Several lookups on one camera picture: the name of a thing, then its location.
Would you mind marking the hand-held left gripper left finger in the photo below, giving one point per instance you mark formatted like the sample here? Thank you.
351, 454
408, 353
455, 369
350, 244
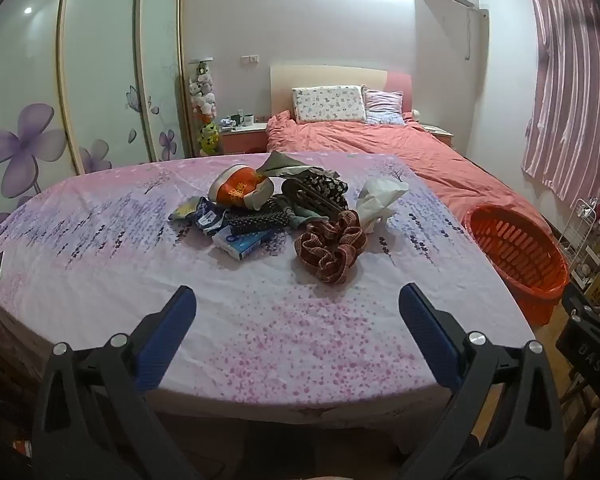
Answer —
167, 330

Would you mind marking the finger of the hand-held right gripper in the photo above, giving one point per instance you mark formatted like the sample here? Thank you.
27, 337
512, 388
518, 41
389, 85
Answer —
587, 304

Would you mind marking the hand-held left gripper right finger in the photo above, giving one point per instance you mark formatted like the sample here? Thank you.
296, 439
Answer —
425, 330

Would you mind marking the orange plastic basket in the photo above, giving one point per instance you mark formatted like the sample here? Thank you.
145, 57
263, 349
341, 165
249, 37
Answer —
540, 280

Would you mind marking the blue tissue packet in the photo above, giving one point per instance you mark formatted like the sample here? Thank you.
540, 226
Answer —
242, 245

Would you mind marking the pink floral tablecloth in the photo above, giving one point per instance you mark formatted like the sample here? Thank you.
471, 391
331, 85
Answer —
280, 340

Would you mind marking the blue white snack packet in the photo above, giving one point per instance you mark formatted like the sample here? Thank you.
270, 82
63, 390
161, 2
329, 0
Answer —
210, 217

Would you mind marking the grey yellow snack packet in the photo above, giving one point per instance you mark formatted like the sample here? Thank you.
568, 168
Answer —
184, 210

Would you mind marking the red plaid scrunchie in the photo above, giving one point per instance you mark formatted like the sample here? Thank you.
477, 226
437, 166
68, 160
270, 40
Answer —
330, 250

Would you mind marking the crumpled white tissue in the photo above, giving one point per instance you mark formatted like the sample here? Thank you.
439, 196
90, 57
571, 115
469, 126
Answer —
377, 200

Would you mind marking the black hair brush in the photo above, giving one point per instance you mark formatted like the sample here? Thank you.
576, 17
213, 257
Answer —
260, 222

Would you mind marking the green smiley sock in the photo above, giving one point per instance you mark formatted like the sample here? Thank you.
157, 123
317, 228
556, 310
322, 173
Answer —
300, 216

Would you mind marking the black floral cloth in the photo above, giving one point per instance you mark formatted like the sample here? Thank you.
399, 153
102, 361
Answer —
327, 187

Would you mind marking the brown hair claw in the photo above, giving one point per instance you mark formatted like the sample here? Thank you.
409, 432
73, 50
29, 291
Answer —
305, 199

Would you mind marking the bed with salmon duvet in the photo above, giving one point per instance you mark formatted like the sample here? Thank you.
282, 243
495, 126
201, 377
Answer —
380, 145

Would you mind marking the yellow green plush toy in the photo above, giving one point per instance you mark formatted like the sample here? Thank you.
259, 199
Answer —
208, 140

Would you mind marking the grey-green foil packet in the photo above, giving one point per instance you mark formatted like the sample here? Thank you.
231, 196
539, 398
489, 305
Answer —
285, 166

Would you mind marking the pink nightstand with mugs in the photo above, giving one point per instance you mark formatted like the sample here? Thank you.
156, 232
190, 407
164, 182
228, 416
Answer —
242, 140

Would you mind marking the pink striped curtain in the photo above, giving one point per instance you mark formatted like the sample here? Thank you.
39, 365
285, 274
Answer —
575, 90

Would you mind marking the dark green mug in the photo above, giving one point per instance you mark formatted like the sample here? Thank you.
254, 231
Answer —
236, 120

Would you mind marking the white mug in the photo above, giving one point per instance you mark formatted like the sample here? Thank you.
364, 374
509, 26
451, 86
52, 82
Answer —
248, 120

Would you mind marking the pink striped pillow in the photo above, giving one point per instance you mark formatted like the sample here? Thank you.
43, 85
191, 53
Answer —
384, 106

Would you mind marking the white floral pillow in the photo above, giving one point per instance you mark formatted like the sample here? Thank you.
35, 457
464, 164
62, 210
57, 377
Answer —
330, 104

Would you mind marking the cream pink headboard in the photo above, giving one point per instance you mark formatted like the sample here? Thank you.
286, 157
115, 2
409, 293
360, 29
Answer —
330, 76

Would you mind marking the flower print wardrobe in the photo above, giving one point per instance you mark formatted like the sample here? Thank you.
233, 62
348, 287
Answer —
30, 85

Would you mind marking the white wall switch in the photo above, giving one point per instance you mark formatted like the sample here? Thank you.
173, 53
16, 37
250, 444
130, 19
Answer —
248, 60

